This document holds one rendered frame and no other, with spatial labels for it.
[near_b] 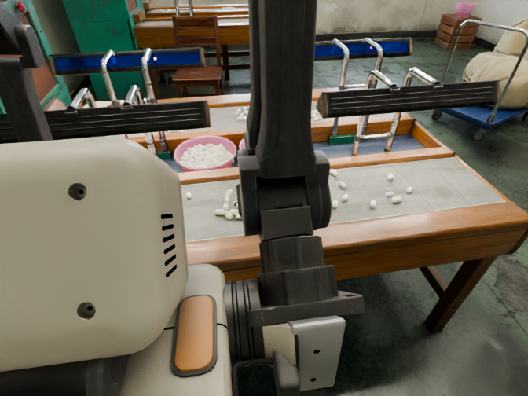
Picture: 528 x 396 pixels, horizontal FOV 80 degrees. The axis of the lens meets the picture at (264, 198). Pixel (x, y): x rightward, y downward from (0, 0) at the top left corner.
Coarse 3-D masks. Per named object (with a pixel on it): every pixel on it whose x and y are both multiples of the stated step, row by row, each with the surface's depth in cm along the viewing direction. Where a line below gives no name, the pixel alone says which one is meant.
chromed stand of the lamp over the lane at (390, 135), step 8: (376, 72) 108; (408, 72) 114; (416, 72) 110; (368, 80) 114; (384, 80) 103; (408, 80) 116; (424, 80) 106; (432, 80) 103; (368, 88) 115; (440, 88) 102; (400, 112) 124; (360, 120) 124; (392, 120) 128; (360, 128) 126; (392, 128) 129; (360, 136) 128; (368, 136) 130; (376, 136) 130; (384, 136) 131; (392, 136) 131; (352, 152) 134
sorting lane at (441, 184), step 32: (448, 160) 135; (192, 192) 118; (224, 192) 118; (352, 192) 118; (384, 192) 118; (416, 192) 118; (448, 192) 118; (480, 192) 118; (192, 224) 106; (224, 224) 106
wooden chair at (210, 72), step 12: (180, 24) 292; (192, 24) 294; (204, 24) 294; (216, 24) 293; (216, 36) 298; (180, 48) 304; (216, 48) 304; (180, 72) 300; (192, 72) 302; (204, 72) 302; (216, 72) 300; (180, 84) 290; (192, 84) 291; (204, 84) 291; (216, 84) 292; (180, 96) 297; (192, 96) 335
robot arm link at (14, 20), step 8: (0, 8) 50; (0, 16) 50; (8, 16) 52; (0, 24) 50; (8, 24) 52; (16, 24) 54; (0, 32) 52; (8, 32) 51; (0, 40) 53; (8, 40) 53; (16, 40) 54; (0, 48) 54; (8, 48) 54; (16, 48) 54
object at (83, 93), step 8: (136, 88) 99; (80, 96) 93; (88, 96) 100; (128, 96) 92; (136, 96) 95; (72, 104) 88; (80, 104) 92; (88, 104) 102; (128, 104) 90; (64, 112) 87; (72, 112) 87; (104, 136) 110; (152, 136) 114; (152, 144) 115; (152, 152) 117
